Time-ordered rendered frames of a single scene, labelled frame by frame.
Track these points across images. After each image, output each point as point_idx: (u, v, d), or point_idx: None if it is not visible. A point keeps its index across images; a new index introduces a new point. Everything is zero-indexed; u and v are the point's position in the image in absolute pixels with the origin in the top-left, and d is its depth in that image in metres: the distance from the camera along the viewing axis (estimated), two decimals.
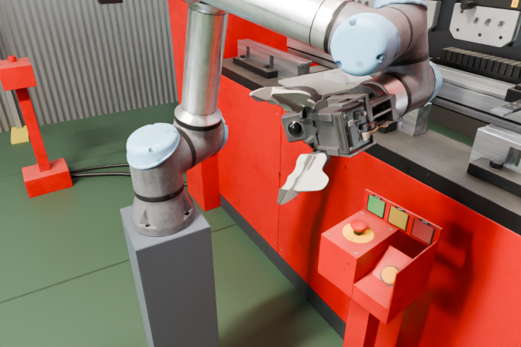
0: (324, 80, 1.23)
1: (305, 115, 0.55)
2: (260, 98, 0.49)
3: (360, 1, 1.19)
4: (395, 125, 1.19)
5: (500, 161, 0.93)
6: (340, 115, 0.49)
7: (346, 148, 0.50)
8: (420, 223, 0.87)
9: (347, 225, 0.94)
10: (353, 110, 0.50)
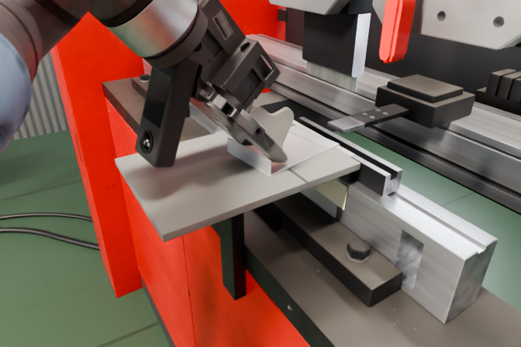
0: (225, 159, 0.51)
1: (227, 121, 0.42)
2: None
3: None
4: (399, 283, 0.47)
5: None
6: (270, 73, 0.44)
7: None
8: None
9: None
10: (260, 58, 0.42)
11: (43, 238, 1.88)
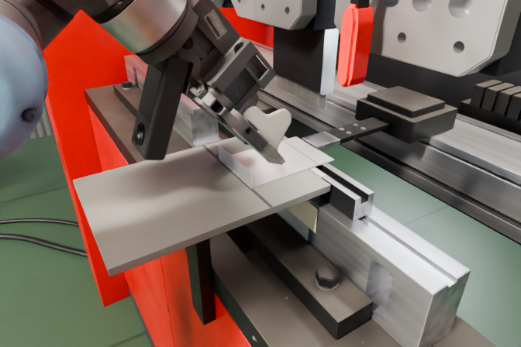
0: (189, 180, 0.48)
1: (220, 118, 0.43)
2: None
3: None
4: (370, 312, 0.44)
5: None
6: (268, 73, 0.44)
7: None
8: None
9: None
10: (257, 58, 0.42)
11: (31, 244, 1.86)
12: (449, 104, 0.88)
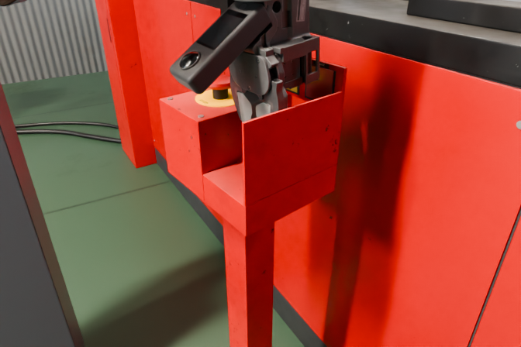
0: None
1: (262, 89, 0.44)
2: None
3: None
4: None
5: None
6: (308, 77, 0.48)
7: None
8: (315, 69, 0.51)
9: (210, 90, 0.58)
10: (309, 58, 0.47)
11: (71, 136, 2.24)
12: None
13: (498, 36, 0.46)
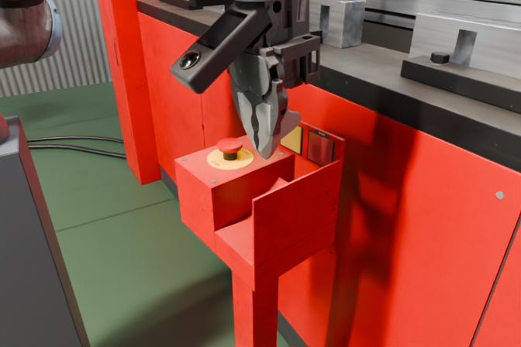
0: None
1: (262, 89, 0.44)
2: None
3: None
4: (321, 37, 0.88)
5: (445, 53, 0.62)
6: (309, 78, 0.48)
7: None
8: (316, 137, 0.56)
9: None
10: (309, 59, 0.47)
11: (77, 151, 2.30)
12: None
13: (480, 114, 0.52)
